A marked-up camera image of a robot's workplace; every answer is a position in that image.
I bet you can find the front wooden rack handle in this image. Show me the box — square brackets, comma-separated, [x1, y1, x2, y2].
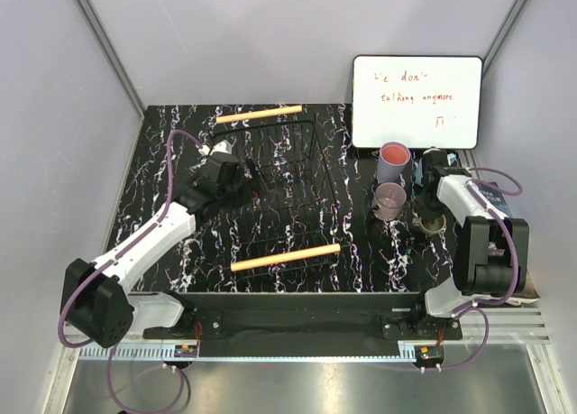
[230, 244, 341, 272]

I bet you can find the rear wooden rack handle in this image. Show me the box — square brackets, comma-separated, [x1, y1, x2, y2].
[215, 105, 303, 124]

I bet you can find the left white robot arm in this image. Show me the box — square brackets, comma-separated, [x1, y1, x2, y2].
[59, 152, 253, 348]

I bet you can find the white whiteboard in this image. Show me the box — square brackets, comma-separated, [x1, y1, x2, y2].
[351, 55, 483, 150]

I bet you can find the wooden rack handle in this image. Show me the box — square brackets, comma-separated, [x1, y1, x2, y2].
[215, 105, 303, 124]
[230, 244, 341, 272]

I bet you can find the pink plastic cup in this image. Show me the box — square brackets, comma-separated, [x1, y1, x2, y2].
[380, 143, 410, 166]

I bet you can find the lavender plastic cup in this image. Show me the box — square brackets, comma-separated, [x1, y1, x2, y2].
[376, 151, 411, 183]

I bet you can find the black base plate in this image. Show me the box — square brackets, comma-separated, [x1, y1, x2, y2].
[143, 293, 463, 361]

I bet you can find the grey slotted cable duct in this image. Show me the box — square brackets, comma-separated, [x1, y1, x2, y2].
[79, 344, 200, 361]

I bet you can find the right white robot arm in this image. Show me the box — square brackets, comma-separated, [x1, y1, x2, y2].
[409, 148, 529, 339]

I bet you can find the light blue faceted mug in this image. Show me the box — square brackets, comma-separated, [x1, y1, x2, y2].
[415, 160, 424, 187]

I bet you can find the black wire dish rack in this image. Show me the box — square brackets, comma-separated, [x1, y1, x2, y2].
[211, 114, 343, 279]

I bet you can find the blue paperback book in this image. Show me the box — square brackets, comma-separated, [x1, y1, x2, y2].
[478, 181, 513, 218]

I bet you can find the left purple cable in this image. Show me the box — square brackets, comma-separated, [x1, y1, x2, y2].
[57, 129, 208, 413]

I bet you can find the mauve ribbed mug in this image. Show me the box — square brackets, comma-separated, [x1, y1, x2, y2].
[371, 182, 407, 222]

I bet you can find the taupe ceramic mug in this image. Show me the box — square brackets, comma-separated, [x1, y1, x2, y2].
[412, 216, 446, 235]

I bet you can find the dark Two Cities book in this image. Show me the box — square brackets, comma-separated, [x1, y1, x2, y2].
[487, 240, 540, 306]

